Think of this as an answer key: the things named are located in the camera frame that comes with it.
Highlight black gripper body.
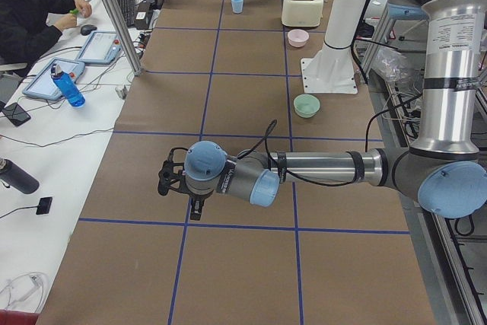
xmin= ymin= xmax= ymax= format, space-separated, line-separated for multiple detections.
xmin=158 ymin=147 xmax=212 ymax=199

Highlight blue cup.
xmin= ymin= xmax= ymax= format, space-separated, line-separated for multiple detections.
xmin=231 ymin=0 xmax=244 ymax=14

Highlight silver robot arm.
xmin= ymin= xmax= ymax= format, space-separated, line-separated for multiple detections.
xmin=158 ymin=0 xmax=486 ymax=220

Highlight cream toaster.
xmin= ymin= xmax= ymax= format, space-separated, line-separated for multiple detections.
xmin=281 ymin=0 xmax=324 ymax=27

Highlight black keyboard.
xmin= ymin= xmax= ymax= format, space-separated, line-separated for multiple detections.
xmin=116 ymin=0 xmax=135 ymax=27

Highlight small metal clamp block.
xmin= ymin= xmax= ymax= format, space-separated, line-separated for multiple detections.
xmin=115 ymin=85 xmax=128 ymax=100

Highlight pink bowl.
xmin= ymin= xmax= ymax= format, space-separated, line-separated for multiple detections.
xmin=287 ymin=29 xmax=309 ymax=48

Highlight small black square pad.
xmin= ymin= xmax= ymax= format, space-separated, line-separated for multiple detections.
xmin=36 ymin=196 xmax=53 ymax=215

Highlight far teach pendant tablet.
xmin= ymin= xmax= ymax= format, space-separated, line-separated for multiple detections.
xmin=76 ymin=31 xmax=121 ymax=65

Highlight teach pendant tablet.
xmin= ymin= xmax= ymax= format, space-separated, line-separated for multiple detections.
xmin=76 ymin=31 xmax=121 ymax=65
xmin=22 ymin=57 xmax=85 ymax=100

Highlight blue water bottle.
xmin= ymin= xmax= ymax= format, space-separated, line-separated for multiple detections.
xmin=50 ymin=63 xmax=85 ymax=107

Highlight green bowl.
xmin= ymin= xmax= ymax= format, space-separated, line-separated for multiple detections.
xmin=293 ymin=94 xmax=320 ymax=119

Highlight black computer mouse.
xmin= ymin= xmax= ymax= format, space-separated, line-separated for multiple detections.
xmin=80 ymin=24 xmax=97 ymax=36

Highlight near teach pendant tablet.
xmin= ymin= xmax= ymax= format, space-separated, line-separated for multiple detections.
xmin=22 ymin=57 xmax=85 ymax=100

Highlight dark thermos bottle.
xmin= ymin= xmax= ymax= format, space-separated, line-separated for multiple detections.
xmin=1 ymin=158 xmax=40 ymax=194

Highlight black smartphone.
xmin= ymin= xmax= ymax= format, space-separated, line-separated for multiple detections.
xmin=2 ymin=103 xmax=31 ymax=127

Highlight clear safety glasses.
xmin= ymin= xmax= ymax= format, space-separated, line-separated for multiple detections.
xmin=1 ymin=272 xmax=49 ymax=313

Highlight seated person in black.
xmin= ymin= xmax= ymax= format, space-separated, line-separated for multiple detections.
xmin=1 ymin=0 xmax=92 ymax=77

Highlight crumpled clear plastic bag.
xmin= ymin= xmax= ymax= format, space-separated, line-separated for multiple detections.
xmin=372 ymin=47 xmax=419 ymax=91

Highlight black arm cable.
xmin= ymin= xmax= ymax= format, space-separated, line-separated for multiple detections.
xmin=236 ymin=119 xmax=423 ymax=183

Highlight aluminium frame post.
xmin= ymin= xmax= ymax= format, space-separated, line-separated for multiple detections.
xmin=101 ymin=0 xmax=142 ymax=76

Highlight white pedestal column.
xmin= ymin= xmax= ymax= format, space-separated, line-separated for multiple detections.
xmin=301 ymin=0 xmax=367 ymax=94

